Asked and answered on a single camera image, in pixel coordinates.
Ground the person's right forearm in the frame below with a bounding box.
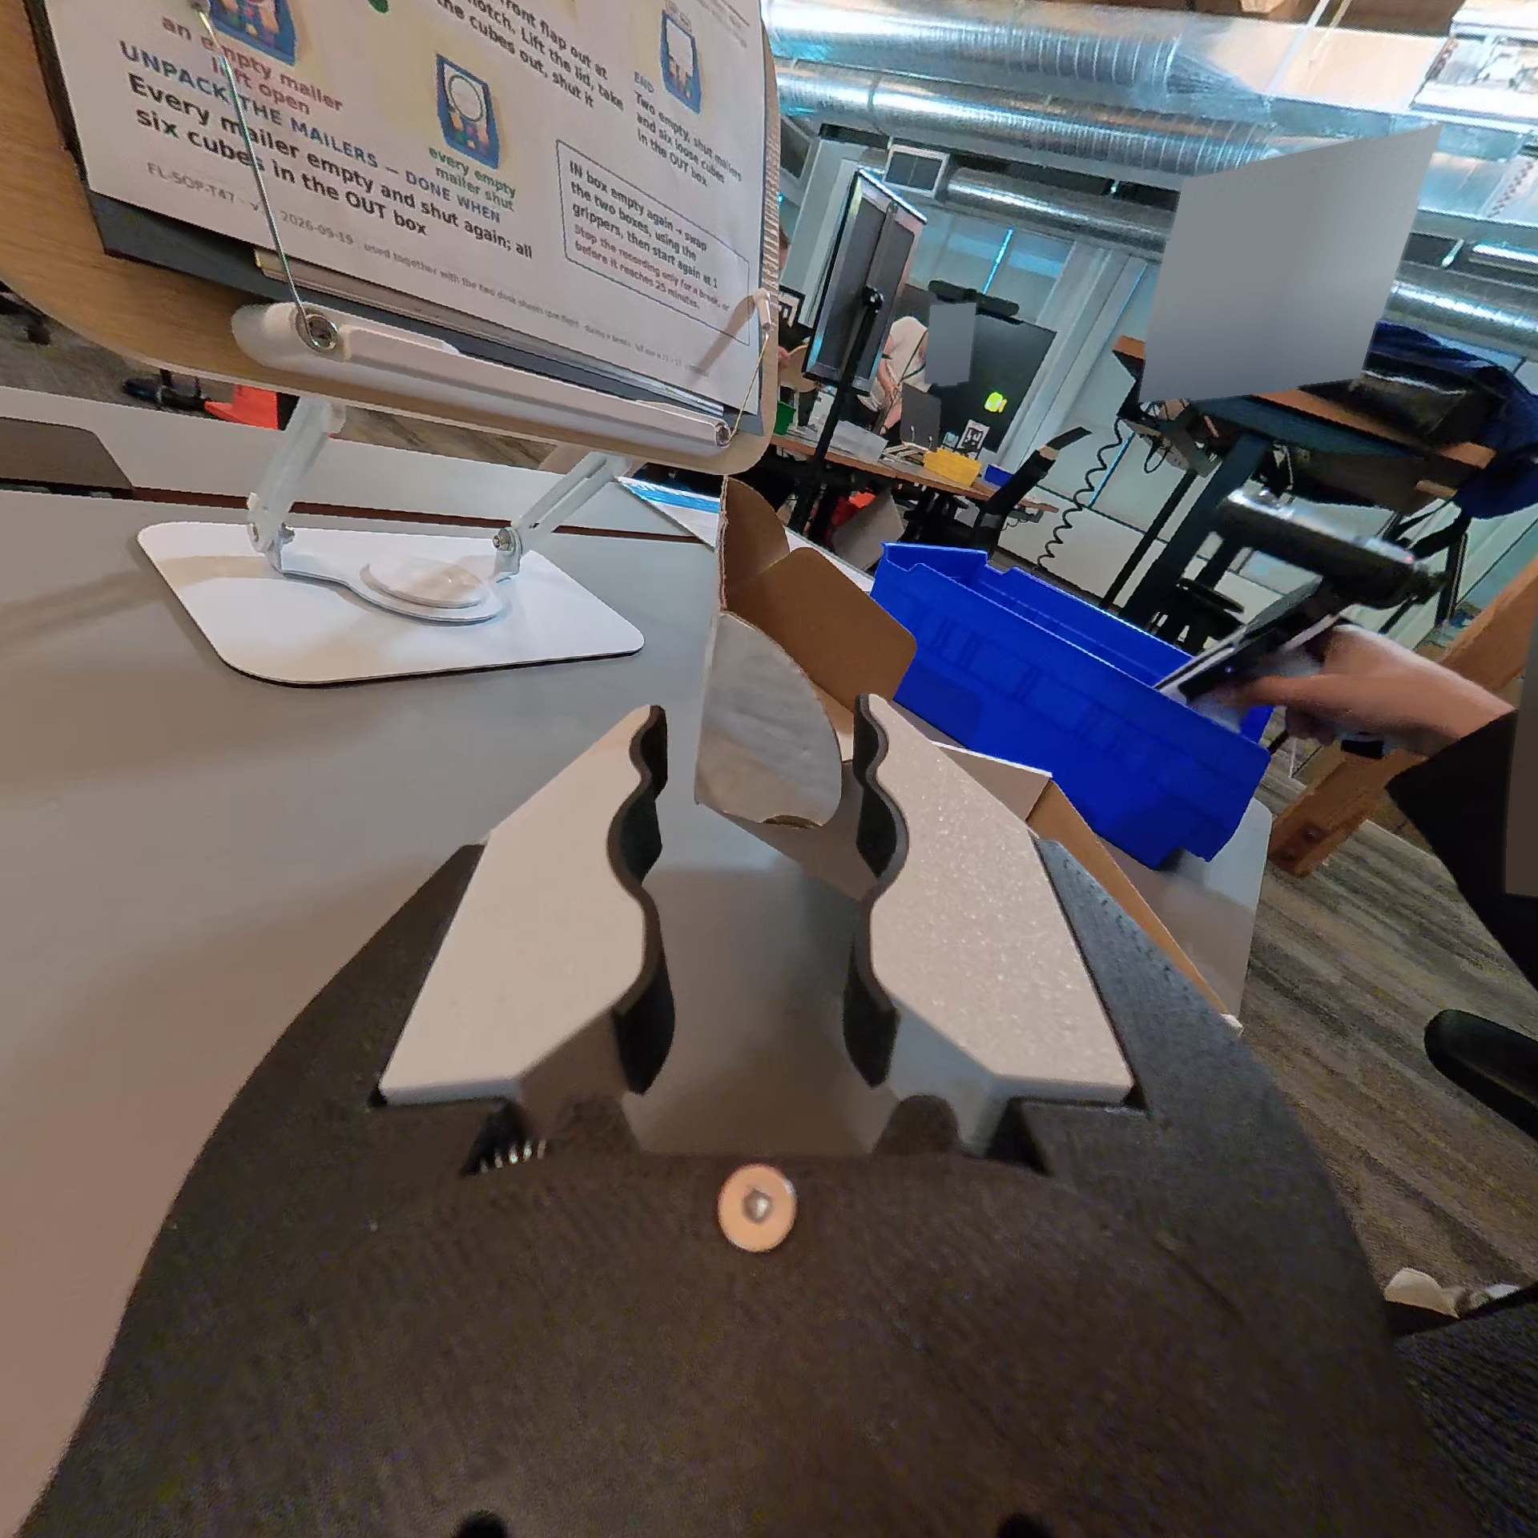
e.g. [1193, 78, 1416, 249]
[1387, 707, 1510, 903]

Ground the blue storage bin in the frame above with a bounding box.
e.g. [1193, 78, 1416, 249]
[866, 539, 1275, 871]

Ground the small pale rounded object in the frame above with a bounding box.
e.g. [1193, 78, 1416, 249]
[1381, 1270, 1491, 1319]

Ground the wooden post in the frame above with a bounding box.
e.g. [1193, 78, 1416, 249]
[1267, 563, 1538, 879]

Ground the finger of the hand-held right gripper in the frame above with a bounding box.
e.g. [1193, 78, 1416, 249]
[1182, 645, 1326, 730]
[1153, 606, 1355, 703]

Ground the large silver duct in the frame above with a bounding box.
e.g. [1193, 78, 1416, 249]
[769, 0, 1538, 361]

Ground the printed instruction sheet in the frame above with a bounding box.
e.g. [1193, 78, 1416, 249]
[41, 0, 770, 417]

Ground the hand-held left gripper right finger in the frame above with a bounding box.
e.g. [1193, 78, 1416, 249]
[841, 693, 1144, 1154]

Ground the black mesh office chair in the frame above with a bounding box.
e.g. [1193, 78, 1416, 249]
[966, 425, 1091, 557]

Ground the wide black monitor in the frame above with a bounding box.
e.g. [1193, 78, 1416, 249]
[924, 288, 1062, 424]

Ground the white mailer box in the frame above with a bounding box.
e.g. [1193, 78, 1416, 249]
[693, 477, 1245, 1047]

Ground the person's right hand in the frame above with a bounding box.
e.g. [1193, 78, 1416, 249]
[1222, 621, 1514, 759]

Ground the standing desk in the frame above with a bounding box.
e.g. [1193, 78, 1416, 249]
[1102, 336, 1499, 626]

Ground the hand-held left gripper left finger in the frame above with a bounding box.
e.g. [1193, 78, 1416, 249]
[378, 703, 677, 1110]

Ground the black bag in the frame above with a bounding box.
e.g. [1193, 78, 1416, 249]
[1297, 371, 1494, 448]

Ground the grey desk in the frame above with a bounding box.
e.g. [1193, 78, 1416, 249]
[0, 384, 1275, 1504]

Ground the person's black knit sweater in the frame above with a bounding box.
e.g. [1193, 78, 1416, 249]
[1394, 1291, 1538, 1538]

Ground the narrow computer monitor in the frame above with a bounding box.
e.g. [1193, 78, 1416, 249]
[802, 168, 929, 393]

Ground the blue paper sheet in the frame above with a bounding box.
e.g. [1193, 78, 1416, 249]
[618, 474, 725, 549]

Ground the dark blue cloth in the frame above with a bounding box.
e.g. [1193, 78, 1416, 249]
[1369, 317, 1538, 520]

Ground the instruction sheet on stand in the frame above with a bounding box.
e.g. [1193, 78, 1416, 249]
[0, 0, 783, 688]

